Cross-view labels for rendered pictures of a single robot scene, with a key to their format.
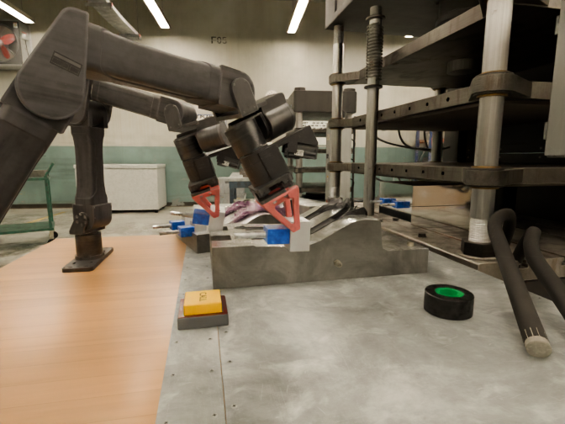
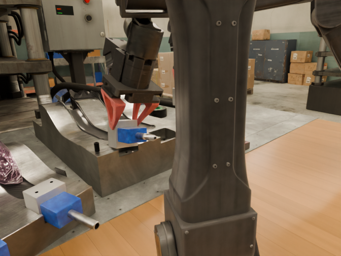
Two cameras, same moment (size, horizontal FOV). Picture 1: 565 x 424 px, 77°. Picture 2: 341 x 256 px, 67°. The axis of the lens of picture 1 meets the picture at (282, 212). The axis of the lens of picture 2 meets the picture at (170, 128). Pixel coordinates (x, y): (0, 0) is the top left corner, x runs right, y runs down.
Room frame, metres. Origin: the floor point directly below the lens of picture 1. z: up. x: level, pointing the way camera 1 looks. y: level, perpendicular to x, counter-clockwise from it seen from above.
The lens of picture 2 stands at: (1.03, 0.66, 1.09)
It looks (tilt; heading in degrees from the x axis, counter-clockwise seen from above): 18 degrees down; 243
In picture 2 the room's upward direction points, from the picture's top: 2 degrees counter-clockwise
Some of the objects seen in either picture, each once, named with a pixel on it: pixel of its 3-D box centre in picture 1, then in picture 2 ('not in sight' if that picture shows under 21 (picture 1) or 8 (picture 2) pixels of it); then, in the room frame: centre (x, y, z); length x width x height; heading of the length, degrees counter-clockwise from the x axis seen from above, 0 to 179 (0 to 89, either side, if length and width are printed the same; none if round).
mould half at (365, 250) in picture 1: (310, 237); (101, 125); (0.88, -0.07, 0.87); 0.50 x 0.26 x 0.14; 103
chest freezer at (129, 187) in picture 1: (124, 188); not in sight; (7.11, 3.20, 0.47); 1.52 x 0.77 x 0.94; 96
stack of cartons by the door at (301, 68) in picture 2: not in sight; (307, 68); (-5.09, -3.56, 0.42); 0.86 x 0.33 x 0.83; 96
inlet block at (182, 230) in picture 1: (182, 230); (66, 211); (1.02, 0.29, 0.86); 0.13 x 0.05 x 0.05; 120
